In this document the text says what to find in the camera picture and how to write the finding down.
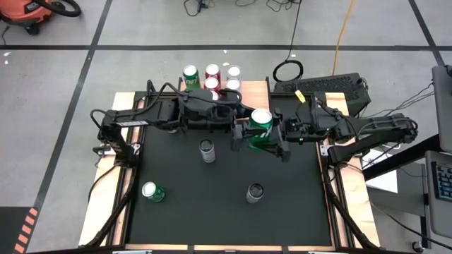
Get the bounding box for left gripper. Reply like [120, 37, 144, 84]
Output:
[208, 104, 254, 152]

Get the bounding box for gray rolling desk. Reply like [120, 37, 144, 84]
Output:
[363, 135, 452, 253]

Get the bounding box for orange shop vacuum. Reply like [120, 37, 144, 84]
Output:
[0, 0, 54, 35]

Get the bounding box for black vacuum hose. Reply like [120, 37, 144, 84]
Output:
[33, 0, 82, 18]

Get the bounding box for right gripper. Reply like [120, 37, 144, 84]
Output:
[263, 107, 322, 163]

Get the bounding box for black keyboard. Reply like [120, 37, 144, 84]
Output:
[431, 161, 452, 202]

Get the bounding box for black table frame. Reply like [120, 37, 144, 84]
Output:
[112, 79, 381, 254]

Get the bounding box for black coiled cable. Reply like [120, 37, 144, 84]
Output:
[272, 0, 304, 83]

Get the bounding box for white paper sheet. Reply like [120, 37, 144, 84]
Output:
[362, 151, 398, 194]

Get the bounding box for green Sprite can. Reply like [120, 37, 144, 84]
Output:
[182, 64, 201, 91]
[246, 108, 275, 152]
[141, 181, 166, 202]

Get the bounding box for computer monitor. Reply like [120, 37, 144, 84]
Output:
[431, 65, 452, 155]

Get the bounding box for wooden shelf black frame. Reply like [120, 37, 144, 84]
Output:
[178, 75, 275, 123]

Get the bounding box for black mat orange stripes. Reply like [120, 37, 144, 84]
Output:
[0, 206, 40, 254]

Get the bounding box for yellow cable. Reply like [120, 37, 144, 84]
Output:
[331, 0, 356, 77]

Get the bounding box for black diagonal frame strut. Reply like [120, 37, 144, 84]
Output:
[83, 165, 138, 248]
[321, 171, 379, 250]

